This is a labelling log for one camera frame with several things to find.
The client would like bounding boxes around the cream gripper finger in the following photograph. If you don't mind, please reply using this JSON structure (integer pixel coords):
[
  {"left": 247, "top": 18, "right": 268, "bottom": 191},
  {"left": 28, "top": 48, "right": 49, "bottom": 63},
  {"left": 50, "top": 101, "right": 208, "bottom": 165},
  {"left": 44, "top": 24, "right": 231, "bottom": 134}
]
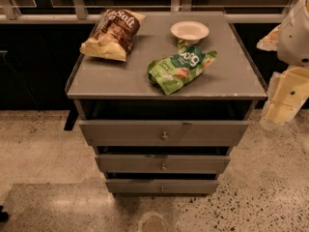
[{"left": 257, "top": 25, "right": 280, "bottom": 51}]

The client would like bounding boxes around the grey drawer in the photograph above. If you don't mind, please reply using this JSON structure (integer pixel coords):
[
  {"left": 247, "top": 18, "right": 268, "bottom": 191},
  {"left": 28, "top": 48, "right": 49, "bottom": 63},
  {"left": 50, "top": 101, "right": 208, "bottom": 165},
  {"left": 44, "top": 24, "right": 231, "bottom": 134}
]
[
  {"left": 80, "top": 120, "right": 248, "bottom": 147},
  {"left": 106, "top": 179, "right": 218, "bottom": 194},
  {"left": 95, "top": 154, "right": 231, "bottom": 174}
]

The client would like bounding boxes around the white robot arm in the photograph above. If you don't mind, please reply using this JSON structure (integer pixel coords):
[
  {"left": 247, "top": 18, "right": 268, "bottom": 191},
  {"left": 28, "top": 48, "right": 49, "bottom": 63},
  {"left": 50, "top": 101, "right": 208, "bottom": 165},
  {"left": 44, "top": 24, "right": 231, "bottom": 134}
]
[{"left": 257, "top": 0, "right": 309, "bottom": 130}]

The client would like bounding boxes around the grey drawer cabinet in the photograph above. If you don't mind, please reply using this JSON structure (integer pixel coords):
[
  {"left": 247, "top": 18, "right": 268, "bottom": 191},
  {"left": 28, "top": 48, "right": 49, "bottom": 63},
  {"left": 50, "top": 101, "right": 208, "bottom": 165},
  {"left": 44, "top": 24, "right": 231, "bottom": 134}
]
[{"left": 66, "top": 12, "right": 266, "bottom": 183}]

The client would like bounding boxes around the grey top drawer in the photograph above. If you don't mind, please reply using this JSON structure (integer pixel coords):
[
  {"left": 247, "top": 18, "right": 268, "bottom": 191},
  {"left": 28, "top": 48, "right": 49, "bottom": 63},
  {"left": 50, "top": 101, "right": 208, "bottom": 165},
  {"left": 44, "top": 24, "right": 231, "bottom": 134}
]
[{"left": 80, "top": 120, "right": 248, "bottom": 147}]

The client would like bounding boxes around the grey bottom drawer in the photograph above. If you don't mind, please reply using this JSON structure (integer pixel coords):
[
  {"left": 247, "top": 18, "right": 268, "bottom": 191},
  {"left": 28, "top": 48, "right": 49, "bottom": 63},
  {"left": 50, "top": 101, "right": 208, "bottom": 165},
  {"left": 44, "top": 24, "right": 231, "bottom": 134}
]
[{"left": 106, "top": 179, "right": 218, "bottom": 194}]

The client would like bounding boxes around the white bowl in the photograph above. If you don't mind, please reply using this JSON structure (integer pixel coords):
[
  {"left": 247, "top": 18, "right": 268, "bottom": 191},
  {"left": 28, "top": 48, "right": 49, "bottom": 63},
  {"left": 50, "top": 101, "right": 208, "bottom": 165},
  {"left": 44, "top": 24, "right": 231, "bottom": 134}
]
[{"left": 171, "top": 21, "right": 210, "bottom": 44}]

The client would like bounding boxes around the green snack bag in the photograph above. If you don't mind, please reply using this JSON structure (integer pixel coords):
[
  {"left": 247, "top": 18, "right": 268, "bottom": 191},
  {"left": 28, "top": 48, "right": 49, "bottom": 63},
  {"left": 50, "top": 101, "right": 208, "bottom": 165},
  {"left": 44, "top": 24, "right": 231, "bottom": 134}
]
[{"left": 148, "top": 40, "right": 217, "bottom": 95}]

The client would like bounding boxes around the brown yellow chip bag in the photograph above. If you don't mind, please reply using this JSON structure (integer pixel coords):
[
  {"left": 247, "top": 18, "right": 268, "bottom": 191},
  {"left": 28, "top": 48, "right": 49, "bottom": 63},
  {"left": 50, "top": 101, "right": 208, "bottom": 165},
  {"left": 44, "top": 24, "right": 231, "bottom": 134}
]
[{"left": 80, "top": 9, "right": 146, "bottom": 62}]

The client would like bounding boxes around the black object at floor edge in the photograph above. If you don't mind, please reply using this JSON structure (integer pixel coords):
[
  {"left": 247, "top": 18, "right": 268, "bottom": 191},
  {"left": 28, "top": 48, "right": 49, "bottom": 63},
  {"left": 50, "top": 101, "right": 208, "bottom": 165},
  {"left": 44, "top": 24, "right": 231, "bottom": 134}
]
[{"left": 0, "top": 206, "right": 9, "bottom": 222}]

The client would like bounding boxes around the metal railing frame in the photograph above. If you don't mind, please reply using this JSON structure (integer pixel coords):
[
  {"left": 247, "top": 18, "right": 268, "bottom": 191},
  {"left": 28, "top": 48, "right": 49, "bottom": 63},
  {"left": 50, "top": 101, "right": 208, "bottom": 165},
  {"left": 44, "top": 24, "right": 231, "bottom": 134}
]
[{"left": 0, "top": 0, "right": 298, "bottom": 23}]

